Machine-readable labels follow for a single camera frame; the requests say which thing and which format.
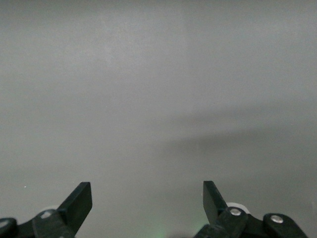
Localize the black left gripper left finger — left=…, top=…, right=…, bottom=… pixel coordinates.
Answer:
left=0, top=181, right=93, bottom=238

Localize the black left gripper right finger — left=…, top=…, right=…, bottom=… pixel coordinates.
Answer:
left=193, top=180, right=309, bottom=238

